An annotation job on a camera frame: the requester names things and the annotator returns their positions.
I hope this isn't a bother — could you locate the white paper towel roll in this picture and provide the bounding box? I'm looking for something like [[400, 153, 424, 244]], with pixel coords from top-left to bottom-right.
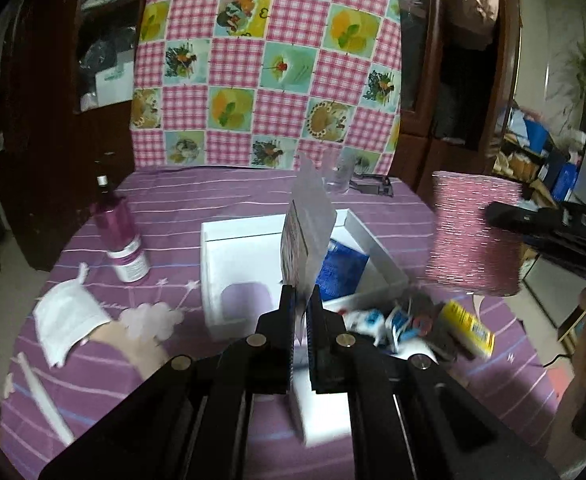
[[289, 344, 351, 448]]

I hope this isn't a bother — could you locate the blue foil packet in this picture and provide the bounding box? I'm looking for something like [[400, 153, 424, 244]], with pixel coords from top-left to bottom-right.
[[316, 238, 369, 301]]

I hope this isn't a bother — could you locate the pink glitter scouring pad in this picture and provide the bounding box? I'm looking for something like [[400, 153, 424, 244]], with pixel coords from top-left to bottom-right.
[[425, 171, 522, 297]]

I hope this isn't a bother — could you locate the clear packet with label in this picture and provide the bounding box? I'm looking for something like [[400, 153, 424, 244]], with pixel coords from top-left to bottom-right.
[[280, 154, 336, 341]]

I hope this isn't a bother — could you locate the grey plaid fabric pouch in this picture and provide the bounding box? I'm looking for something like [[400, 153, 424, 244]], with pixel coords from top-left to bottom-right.
[[389, 288, 458, 363]]

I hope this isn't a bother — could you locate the cluttered storage shelf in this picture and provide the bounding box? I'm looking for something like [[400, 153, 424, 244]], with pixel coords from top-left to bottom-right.
[[492, 103, 586, 208]]

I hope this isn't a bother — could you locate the white shallow cardboard box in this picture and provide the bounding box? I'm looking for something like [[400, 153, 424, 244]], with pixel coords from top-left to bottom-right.
[[201, 209, 409, 341]]

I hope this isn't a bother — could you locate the black clip device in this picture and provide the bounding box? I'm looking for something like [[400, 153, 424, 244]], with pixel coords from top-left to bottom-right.
[[349, 174, 394, 197]]

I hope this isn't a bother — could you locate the purple patterned tablecloth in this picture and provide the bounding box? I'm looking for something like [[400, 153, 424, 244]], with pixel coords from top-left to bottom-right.
[[0, 167, 558, 479]]

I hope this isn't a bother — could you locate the clear drinking glass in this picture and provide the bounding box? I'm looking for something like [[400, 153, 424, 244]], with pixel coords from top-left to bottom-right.
[[321, 148, 356, 194]]

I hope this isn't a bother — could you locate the purple spray bottle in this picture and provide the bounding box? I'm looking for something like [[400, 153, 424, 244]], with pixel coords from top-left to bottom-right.
[[92, 159, 150, 284]]

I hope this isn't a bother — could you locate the dark wooden cabinet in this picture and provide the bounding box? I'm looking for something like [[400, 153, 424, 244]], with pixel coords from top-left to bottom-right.
[[391, 0, 521, 203]]

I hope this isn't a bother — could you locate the white face mask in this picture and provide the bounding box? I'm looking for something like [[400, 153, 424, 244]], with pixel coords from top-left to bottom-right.
[[33, 263, 111, 367]]

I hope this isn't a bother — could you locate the white paper strip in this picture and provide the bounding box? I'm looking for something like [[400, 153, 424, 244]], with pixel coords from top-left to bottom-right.
[[16, 352, 75, 446]]

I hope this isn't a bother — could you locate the pink checkered patchwork cloth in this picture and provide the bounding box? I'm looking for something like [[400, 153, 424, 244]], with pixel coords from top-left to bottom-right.
[[130, 0, 401, 174]]

